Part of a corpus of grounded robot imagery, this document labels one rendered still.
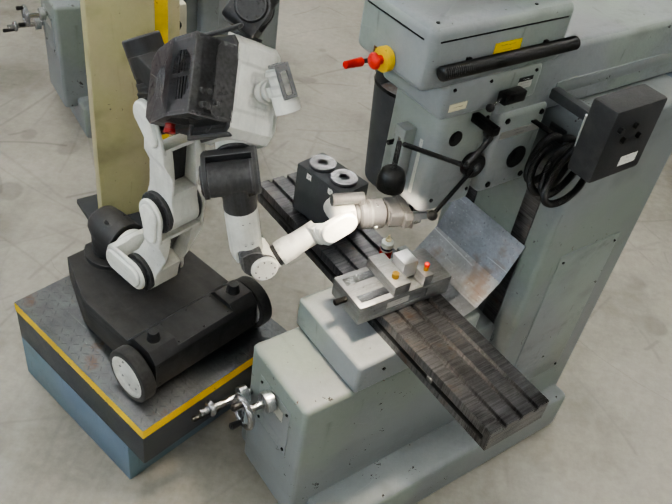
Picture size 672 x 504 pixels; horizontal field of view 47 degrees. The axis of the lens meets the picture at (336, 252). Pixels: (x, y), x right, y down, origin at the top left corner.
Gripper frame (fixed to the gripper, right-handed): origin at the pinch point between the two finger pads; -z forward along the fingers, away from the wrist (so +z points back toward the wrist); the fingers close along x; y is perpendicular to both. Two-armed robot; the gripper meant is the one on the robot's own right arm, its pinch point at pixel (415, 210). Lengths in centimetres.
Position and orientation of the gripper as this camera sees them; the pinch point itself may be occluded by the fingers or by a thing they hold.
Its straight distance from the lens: 226.6
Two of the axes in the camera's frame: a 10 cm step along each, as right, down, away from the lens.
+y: -1.4, 7.5, 6.5
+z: -9.5, 0.9, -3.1
